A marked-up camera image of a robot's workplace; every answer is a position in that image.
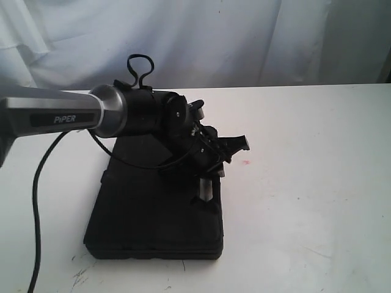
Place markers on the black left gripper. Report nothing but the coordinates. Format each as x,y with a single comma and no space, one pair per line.
200,152

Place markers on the black plastic tool case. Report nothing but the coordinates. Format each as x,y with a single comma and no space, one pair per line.
144,213

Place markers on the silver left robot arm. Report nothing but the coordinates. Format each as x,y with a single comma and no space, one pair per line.
119,110

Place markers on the white backdrop cloth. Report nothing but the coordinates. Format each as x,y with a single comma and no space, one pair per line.
194,44

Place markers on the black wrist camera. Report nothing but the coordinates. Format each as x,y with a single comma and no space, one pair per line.
196,109

